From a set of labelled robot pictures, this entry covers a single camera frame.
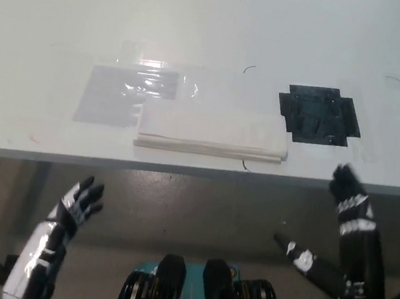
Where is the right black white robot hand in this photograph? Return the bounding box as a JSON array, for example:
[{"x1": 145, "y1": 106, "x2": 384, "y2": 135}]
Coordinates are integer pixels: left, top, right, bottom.
[{"x1": 265, "y1": 155, "x2": 400, "y2": 299}]

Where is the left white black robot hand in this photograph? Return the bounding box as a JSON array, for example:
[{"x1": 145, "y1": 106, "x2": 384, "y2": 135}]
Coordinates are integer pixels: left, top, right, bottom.
[{"x1": 1, "y1": 167, "x2": 108, "y2": 299}]

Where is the white napkin stack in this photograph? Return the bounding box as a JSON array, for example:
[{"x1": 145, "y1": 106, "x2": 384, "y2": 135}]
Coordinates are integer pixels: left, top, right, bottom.
[{"x1": 133, "y1": 97, "x2": 293, "y2": 166}]

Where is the robot legs and base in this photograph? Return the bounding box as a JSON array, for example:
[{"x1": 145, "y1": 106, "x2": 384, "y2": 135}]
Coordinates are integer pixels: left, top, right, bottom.
[{"x1": 113, "y1": 246, "x2": 295, "y2": 299}]

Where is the clear plastic bag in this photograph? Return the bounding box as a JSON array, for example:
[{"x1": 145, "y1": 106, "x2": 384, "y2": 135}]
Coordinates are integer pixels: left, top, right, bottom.
[{"x1": 71, "y1": 61, "x2": 180, "y2": 135}]

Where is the clear plastic film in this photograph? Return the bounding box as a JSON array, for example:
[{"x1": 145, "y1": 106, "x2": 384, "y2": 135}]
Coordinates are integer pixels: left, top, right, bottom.
[{"x1": 112, "y1": 38, "x2": 205, "y2": 106}]

